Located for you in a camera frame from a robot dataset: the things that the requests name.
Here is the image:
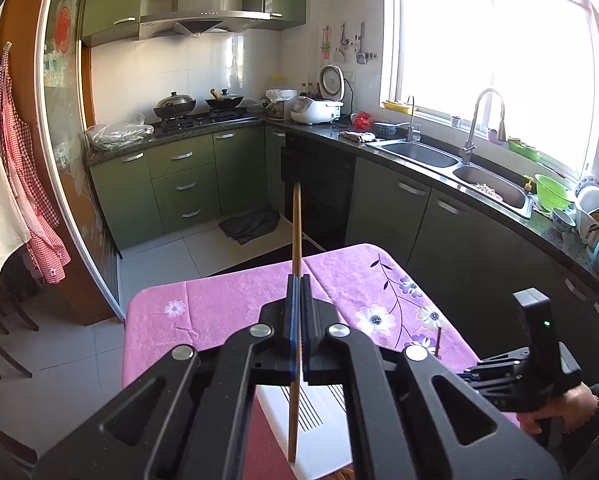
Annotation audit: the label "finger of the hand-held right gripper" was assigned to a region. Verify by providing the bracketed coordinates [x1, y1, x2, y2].
[472, 349, 533, 376]
[453, 370, 530, 411]

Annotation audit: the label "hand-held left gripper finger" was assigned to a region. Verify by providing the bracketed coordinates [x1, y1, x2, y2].
[299, 274, 563, 480]
[32, 275, 300, 480]

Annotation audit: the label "light wooden chopstick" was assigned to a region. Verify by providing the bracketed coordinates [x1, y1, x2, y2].
[287, 181, 303, 462]

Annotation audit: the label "white plastic utensil holder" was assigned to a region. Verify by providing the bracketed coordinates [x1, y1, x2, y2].
[254, 384, 353, 480]

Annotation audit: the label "person's right hand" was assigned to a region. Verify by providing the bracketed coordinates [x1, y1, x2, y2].
[517, 382, 599, 436]

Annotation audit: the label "pink floral tablecloth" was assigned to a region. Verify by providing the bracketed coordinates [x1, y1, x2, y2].
[122, 243, 523, 480]

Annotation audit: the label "blue and white bowl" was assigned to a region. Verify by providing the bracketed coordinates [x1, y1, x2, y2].
[552, 207, 577, 233]

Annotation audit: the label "dark grey floor rag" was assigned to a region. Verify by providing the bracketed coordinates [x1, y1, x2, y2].
[218, 206, 281, 246]

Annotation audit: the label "green plastic colander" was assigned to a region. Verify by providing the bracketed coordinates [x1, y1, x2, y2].
[534, 174, 575, 212]

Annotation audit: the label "dish rack with dishes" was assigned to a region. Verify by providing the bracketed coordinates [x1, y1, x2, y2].
[574, 175, 599, 273]

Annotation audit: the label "black built-in appliance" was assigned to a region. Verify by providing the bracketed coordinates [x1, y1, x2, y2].
[280, 132, 357, 253]

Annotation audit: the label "grey sink cabinets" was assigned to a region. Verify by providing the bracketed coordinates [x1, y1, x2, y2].
[344, 155, 599, 341]

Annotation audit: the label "green tray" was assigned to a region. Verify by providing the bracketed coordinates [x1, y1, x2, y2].
[507, 139, 543, 162]

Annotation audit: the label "green lower cabinets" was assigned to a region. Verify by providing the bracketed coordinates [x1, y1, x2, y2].
[87, 125, 288, 251]

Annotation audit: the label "green cabinets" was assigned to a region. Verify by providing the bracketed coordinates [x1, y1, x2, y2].
[80, 0, 310, 48]
[87, 125, 288, 251]

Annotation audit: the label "tall steel faucet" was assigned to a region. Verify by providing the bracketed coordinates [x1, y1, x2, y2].
[459, 88, 507, 165]

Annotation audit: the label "steel double sink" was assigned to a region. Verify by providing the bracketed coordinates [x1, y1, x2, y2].
[367, 137, 535, 221]

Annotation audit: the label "dark stone countertop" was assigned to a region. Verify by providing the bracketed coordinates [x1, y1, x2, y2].
[84, 112, 599, 291]

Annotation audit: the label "white rice cooker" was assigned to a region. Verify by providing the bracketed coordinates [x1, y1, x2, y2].
[290, 96, 344, 126]

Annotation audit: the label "bagged food container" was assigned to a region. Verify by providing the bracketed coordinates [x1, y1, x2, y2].
[266, 89, 299, 121]

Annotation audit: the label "small steel faucet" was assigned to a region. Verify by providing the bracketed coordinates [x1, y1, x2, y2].
[405, 95, 423, 143]

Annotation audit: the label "black gas stove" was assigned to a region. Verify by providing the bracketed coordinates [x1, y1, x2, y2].
[152, 110, 258, 133]

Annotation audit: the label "black pan with lid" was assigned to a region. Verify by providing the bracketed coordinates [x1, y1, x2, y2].
[204, 88, 245, 111]

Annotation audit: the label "black wok with lid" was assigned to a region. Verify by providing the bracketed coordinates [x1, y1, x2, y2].
[153, 91, 198, 117]

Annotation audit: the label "clear plastic bag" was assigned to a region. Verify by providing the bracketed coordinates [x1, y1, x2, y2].
[86, 114, 154, 151]

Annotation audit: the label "kitchen window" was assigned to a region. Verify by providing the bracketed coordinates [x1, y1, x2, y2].
[379, 0, 599, 181]

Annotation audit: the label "grey hanging scoop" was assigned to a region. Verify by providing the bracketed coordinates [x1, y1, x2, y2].
[355, 22, 380, 66]

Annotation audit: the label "sliding glass door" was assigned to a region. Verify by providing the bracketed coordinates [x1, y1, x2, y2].
[34, 0, 128, 323]

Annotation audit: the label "red checkered apron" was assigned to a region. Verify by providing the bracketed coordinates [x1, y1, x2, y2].
[0, 50, 72, 283]

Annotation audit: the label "green upper cabinets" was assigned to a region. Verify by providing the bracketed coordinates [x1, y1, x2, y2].
[80, 0, 310, 48]

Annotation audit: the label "red paper door decoration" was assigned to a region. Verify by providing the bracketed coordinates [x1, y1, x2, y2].
[54, 6, 75, 41]

